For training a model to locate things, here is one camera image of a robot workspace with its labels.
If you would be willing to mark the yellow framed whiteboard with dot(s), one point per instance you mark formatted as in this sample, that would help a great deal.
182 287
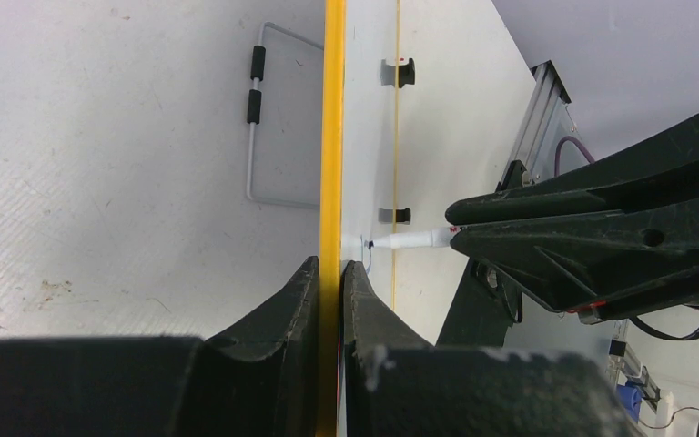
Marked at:
359 129

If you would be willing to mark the wire whiteboard stand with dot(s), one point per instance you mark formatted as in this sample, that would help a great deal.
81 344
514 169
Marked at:
284 119

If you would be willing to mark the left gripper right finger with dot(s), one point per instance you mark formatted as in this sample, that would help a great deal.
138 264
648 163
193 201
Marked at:
376 401

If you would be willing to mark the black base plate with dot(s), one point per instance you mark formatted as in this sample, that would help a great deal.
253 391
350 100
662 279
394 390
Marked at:
482 310

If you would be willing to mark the left black whiteboard clip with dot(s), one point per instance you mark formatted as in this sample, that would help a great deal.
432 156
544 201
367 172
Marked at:
394 216

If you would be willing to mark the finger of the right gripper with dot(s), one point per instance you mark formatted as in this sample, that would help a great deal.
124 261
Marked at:
662 168
604 265

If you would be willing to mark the black whiteboard clip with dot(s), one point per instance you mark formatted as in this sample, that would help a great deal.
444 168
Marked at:
394 216
399 75

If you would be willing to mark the right black whiteboard clip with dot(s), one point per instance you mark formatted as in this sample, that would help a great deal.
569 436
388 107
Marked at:
399 75

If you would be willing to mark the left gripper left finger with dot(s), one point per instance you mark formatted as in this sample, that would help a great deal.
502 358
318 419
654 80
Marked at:
266 377

